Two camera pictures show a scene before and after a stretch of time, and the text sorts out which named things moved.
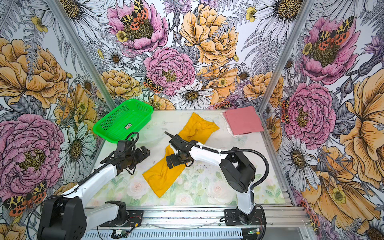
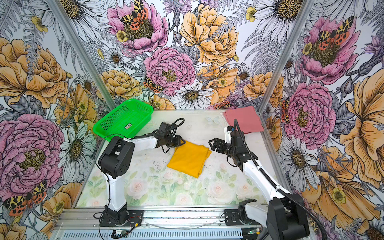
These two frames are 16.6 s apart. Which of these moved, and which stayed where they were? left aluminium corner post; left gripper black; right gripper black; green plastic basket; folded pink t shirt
Moved: right gripper black; left gripper black
Stayed: left aluminium corner post; green plastic basket; folded pink t shirt
